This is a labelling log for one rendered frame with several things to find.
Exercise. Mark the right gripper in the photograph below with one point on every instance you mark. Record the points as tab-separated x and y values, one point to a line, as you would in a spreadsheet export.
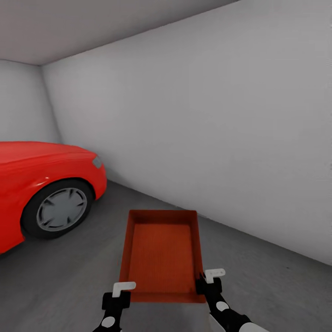
202	288

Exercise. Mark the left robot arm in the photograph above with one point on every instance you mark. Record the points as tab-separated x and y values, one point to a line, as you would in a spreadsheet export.
113	303

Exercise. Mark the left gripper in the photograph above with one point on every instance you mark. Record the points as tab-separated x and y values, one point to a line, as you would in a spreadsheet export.
123	301

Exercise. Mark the storage box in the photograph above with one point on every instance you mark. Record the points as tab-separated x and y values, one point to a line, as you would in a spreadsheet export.
162	254

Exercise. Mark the car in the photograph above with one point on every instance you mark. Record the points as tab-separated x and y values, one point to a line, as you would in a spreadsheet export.
46	188

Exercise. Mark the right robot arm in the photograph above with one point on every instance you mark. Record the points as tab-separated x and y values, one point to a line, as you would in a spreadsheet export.
222	317

